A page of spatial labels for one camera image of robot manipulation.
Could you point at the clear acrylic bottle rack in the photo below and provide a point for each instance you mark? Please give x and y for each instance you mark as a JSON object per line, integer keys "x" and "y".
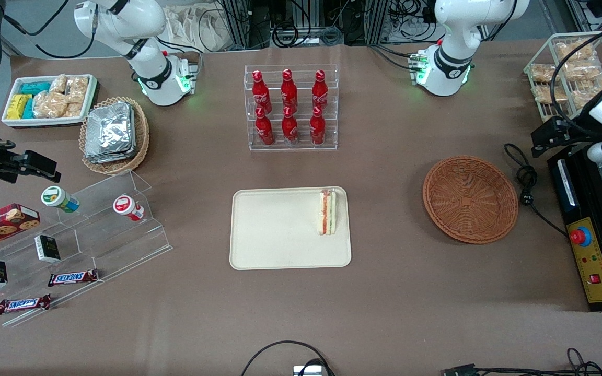
{"x": 301, "y": 146}

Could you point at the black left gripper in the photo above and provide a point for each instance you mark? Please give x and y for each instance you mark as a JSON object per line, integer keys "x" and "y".
{"x": 576, "y": 133}

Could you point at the green lidded cup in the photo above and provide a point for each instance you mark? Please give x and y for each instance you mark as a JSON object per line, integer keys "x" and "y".
{"x": 58, "y": 198}

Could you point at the red lidded cup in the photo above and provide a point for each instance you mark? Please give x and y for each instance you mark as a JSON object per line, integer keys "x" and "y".
{"x": 126, "y": 206}

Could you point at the black machine with yellow panel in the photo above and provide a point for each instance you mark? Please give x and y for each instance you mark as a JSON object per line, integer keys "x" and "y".
{"x": 601, "y": 261}

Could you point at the aluminium frame post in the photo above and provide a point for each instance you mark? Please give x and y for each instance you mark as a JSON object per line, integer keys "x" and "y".
{"x": 375, "y": 21}
{"x": 237, "y": 23}

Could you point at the white cloth bag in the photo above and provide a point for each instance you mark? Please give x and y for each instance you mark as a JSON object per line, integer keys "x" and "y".
{"x": 196, "y": 28}

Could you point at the small silver device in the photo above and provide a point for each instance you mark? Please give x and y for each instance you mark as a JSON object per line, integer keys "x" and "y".
{"x": 309, "y": 371}

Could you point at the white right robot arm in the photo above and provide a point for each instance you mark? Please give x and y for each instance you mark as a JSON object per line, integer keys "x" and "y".
{"x": 144, "y": 31}

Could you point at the bagged fried snack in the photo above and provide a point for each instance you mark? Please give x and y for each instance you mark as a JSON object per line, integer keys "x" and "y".
{"x": 545, "y": 94}
{"x": 586, "y": 94}
{"x": 574, "y": 50}
{"x": 583, "y": 71}
{"x": 543, "y": 73}

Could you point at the teal snack packet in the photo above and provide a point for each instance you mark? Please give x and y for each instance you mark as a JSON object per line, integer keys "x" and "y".
{"x": 29, "y": 109}
{"x": 35, "y": 88}

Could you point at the Snickers chocolate bar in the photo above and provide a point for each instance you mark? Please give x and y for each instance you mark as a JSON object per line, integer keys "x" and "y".
{"x": 24, "y": 304}
{"x": 72, "y": 278}

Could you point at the triangular sandwich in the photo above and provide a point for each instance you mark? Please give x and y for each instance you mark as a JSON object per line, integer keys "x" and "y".
{"x": 326, "y": 211}

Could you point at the clear acrylic stepped display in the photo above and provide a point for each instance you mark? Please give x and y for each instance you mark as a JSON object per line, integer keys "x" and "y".
{"x": 123, "y": 245}

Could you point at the stacked silver foil containers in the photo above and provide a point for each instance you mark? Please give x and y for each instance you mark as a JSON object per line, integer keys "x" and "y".
{"x": 110, "y": 133}

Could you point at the yellow snack packet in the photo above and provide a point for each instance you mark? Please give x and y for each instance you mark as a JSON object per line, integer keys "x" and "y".
{"x": 18, "y": 107}

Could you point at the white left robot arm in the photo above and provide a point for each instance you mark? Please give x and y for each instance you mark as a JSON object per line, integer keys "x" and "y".
{"x": 452, "y": 31}

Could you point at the red emergency stop button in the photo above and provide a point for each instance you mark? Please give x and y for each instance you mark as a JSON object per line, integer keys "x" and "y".
{"x": 581, "y": 237}

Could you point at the round brown wicker basket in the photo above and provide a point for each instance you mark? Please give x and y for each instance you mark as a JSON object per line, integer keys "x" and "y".
{"x": 471, "y": 201}

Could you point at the white rectangular plastic bin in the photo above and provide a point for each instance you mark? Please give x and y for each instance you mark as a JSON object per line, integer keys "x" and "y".
{"x": 13, "y": 121}

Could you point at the oval light wicker basket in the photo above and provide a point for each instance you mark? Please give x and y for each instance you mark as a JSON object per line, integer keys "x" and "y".
{"x": 141, "y": 136}

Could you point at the clear bagged rice snack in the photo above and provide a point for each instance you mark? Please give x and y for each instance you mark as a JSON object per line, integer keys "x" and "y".
{"x": 58, "y": 83}
{"x": 73, "y": 109}
{"x": 50, "y": 105}
{"x": 78, "y": 89}

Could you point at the red cola bottle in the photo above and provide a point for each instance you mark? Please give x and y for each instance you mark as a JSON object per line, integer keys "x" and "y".
{"x": 289, "y": 129}
{"x": 261, "y": 94}
{"x": 265, "y": 130}
{"x": 289, "y": 91}
{"x": 320, "y": 91}
{"x": 317, "y": 129}

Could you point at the red rocker switch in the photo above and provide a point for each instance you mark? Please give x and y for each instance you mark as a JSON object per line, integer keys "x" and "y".
{"x": 594, "y": 279}

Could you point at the beige plastic tray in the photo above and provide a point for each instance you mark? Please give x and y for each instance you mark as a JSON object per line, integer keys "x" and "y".
{"x": 275, "y": 230}

